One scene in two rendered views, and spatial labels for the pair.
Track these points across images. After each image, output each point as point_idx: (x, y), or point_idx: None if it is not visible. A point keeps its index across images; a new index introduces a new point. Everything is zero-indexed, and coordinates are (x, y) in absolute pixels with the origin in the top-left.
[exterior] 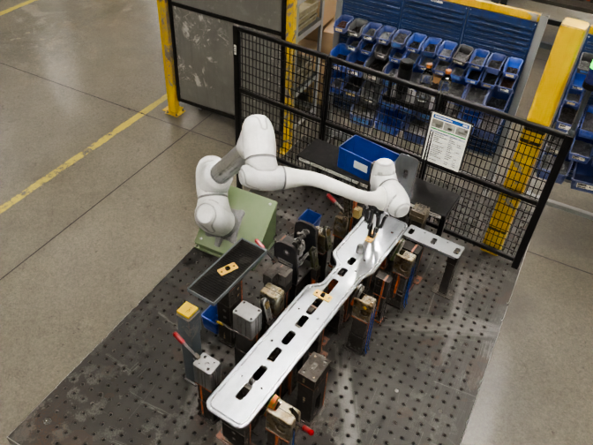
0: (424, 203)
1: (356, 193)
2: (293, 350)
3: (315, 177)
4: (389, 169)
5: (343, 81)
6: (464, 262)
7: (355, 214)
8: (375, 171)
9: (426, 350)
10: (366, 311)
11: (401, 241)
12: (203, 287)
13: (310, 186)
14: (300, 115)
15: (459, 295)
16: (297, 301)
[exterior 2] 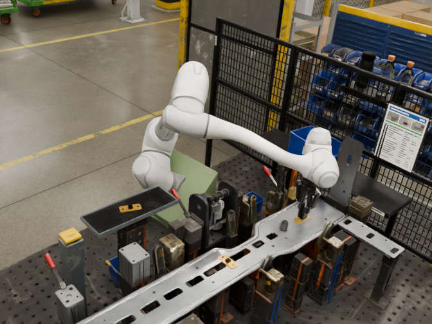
0: (368, 198)
1: (280, 153)
2: (172, 308)
3: (240, 130)
4: (323, 138)
5: (305, 71)
6: (408, 275)
7: (290, 193)
8: (308, 139)
9: None
10: (270, 287)
11: (328, 222)
12: (97, 218)
13: (264, 177)
14: (263, 105)
15: (394, 306)
16: (198, 261)
